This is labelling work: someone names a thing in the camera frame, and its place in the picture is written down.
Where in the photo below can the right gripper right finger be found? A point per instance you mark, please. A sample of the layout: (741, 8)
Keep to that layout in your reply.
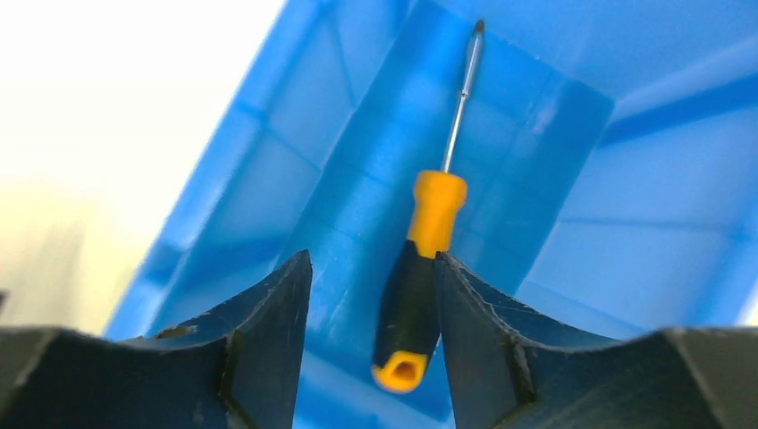
(510, 366)

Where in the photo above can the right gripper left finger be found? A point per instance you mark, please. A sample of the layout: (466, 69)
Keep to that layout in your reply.
(236, 365)

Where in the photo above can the orange black screwdriver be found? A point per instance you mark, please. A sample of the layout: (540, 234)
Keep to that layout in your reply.
(408, 327)

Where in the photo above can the blue plastic bin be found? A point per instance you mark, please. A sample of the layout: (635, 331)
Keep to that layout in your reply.
(609, 148)

